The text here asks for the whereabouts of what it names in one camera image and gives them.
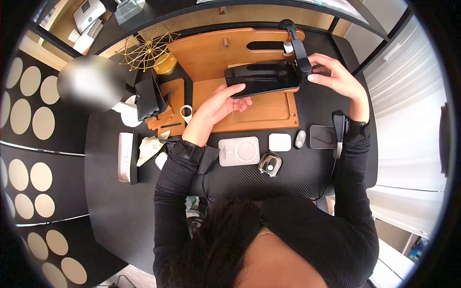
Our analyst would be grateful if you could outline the person's left hand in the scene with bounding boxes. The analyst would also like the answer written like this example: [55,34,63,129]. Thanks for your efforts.
[182,84,253,147]

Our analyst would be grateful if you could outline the person's right hand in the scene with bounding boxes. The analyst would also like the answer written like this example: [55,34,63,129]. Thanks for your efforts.
[307,53,370,123]

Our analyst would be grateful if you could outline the person's left fingers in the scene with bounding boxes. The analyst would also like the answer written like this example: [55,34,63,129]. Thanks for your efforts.
[230,96,253,113]

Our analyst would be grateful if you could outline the person's left thumb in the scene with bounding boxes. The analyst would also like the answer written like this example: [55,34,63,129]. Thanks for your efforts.
[221,84,246,100]

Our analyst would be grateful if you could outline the person's right thumb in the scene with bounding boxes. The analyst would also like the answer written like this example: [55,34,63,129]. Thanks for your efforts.
[307,73,331,85]

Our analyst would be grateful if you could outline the person's right index finger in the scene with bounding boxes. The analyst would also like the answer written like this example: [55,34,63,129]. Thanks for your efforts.
[308,53,339,70]

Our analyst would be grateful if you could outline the black watch strap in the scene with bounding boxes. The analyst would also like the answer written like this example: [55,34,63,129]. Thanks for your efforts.
[279,19,313,75]

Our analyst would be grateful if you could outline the black smartphone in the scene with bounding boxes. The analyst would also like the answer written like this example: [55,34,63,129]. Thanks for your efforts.
[224,60,302,99]

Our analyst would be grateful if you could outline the wooden docking station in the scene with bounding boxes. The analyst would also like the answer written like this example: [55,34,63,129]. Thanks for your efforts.
[166,28,306,134]

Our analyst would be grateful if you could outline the white magnetic battery pack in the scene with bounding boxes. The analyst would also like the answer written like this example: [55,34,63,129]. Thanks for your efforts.
[218,136,261,168]

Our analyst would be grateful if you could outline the white square case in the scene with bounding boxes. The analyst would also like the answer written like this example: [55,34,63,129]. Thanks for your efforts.
[268,133,292,152]

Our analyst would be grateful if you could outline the black wrist band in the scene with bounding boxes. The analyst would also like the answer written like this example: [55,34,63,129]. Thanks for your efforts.
[176,139,220,176]
[331,110,371,159]

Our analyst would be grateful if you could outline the black square wallet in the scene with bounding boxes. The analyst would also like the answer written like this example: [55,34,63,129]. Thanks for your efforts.
[309,125,338,150]

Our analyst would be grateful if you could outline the small wooden organiser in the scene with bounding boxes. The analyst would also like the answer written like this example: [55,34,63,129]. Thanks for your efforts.
[146,77,187,138]

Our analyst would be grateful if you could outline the black leather pouch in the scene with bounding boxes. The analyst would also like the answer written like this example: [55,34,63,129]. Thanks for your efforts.
[134,71,168,122]

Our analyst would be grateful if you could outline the white curtain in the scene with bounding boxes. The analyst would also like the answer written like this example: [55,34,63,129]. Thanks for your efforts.
[362,16,449,236]

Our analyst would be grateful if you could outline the white crumpled cloth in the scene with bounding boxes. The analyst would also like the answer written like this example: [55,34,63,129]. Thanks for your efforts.
[136,135,165,167]

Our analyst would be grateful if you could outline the white round base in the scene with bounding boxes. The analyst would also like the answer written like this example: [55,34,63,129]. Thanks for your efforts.
[111,95,145,128]

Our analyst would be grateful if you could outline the clear acrylic box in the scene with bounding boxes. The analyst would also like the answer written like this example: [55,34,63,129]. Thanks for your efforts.
[114,0,147,25]

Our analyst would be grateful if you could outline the person's body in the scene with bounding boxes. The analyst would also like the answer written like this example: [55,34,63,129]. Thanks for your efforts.
[153,194,380,288]

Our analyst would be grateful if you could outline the white cartons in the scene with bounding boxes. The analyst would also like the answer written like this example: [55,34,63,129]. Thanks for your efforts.
[67,0,113,55]

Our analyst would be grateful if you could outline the black panel with beige dots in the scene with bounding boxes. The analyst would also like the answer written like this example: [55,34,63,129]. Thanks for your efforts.
[0,48,128,288]

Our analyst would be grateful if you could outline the white ring holder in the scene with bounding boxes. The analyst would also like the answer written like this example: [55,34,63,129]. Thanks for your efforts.
[180,104,194,125]

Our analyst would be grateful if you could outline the gold wire ornament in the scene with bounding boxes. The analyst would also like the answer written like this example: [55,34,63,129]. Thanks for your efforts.
[115,23,181,76]

